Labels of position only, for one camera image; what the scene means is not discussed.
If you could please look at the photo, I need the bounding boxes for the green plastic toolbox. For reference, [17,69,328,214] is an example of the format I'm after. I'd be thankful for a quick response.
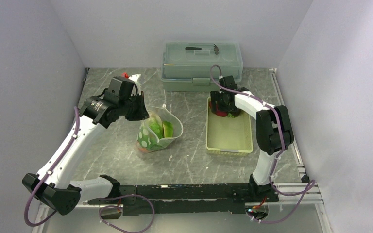
[161,42,243,92]

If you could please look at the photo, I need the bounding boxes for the aluminium rail frame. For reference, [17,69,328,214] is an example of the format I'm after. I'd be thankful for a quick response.
[22,173,332,233]

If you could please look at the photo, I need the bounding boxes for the clear dotted zip bag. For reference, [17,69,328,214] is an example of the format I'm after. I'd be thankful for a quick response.
[136,106,184,153]

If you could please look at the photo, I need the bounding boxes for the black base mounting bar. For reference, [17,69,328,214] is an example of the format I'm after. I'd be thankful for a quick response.
[87,183,279,216]

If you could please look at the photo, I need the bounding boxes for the pale green perforated basket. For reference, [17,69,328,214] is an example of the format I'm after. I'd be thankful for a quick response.
[205,105,254,156]

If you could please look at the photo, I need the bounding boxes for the green cabbage leaf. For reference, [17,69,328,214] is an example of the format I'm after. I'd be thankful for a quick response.
[137,114,164,152]

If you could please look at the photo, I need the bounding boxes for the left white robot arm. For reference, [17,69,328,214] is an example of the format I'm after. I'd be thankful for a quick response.
[22,74,149,215]

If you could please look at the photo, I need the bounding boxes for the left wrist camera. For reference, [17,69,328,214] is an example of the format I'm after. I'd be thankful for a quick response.
[122,72,141,94]

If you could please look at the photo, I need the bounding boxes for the watermelon slice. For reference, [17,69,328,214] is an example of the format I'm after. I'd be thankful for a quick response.
[162,121,174,138]

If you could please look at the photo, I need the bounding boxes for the orange peach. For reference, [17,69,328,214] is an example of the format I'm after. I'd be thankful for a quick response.
[137,147,150,154]

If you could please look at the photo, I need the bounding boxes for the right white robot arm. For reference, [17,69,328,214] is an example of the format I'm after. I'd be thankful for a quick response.
[209,76,294,201]

